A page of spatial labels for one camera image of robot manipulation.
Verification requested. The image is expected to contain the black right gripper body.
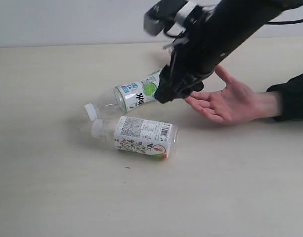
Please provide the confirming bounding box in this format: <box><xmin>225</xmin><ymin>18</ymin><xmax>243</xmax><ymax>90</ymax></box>
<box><xmin>166</xmin><ymin>14</ymin><xmax>243</xmax><ymax>77</ymax></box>

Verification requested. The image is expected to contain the green lime label clear bottle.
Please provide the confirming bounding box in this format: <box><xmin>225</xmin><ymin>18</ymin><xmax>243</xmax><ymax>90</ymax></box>
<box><xmin>84</xmin><ymin>70</ymin><xmax>161</xmax><ymax>121</ymax></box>

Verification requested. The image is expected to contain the floral label bottle white cap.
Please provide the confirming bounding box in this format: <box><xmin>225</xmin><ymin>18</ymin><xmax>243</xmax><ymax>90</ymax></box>
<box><xmin>91</xmin><ymin>116</ymin><xmax>178</xmax><ymax>159</ymax></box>

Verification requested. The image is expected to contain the orange label bottle black cap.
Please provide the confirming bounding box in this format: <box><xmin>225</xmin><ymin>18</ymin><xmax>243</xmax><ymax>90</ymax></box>
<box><xmin>192</xmin><ymin>81</ymin><xmax>204</xmax><ymax>92</ymax></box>

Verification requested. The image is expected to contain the black sleeved forearm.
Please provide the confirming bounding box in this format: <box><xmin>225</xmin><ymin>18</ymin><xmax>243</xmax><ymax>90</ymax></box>
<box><xmin>267</xmin><ymin>73</ymin><xmax>303</xmax><ymax>122</ymax></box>

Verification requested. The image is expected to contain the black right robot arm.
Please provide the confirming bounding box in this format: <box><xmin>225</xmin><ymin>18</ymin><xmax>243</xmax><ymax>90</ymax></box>
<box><xmin>155</xmin><ymin>0</ymin><xmax>303</xmax><ymax>104</ymax></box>

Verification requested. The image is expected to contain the person's open bare hand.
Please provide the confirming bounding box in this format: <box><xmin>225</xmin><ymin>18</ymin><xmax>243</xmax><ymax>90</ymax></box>
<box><xmin>184</xmin><ymin>65</ymin><xmax>282</xmax><ymax>125</ymax></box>

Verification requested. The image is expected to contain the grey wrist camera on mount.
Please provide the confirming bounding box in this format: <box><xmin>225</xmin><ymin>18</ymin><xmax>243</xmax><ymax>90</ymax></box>
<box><xmin>143</xmin><ymin>0</ymin><xmax>203</xmax><ymax>39</ymax></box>

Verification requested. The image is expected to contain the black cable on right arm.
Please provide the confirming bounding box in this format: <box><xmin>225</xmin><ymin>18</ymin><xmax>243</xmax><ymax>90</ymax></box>
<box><xmin>263</xmin><ymin>18</ymin><xmax>303</xmax><ymax>26</ymax></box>

